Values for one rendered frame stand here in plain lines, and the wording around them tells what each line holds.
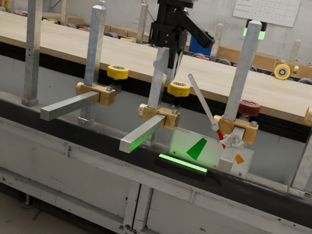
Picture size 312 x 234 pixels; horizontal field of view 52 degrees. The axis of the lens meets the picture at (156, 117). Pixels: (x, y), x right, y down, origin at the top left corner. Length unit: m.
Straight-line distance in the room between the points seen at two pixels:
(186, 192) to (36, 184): 0.93
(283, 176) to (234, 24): 7.24
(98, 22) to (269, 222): 0.86
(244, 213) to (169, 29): 0.66
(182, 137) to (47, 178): 0.93
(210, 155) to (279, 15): 7.25
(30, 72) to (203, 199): 0.79
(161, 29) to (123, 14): 8.85
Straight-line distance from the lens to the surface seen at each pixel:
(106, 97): 1.12
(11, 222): 1.86
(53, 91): 1.54
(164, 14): 0.84
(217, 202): 1.15
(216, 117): 1.01
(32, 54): 1.29
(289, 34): 8.15
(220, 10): 8.48
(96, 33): 1.12
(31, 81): 1.31
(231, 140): 0.84
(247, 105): 1.09
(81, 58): 1.38
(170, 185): 1.17
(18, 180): 1.87
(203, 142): 1.04
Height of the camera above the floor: 1.17
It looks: 19 degrees down
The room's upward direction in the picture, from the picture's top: 11 degrees clockwise
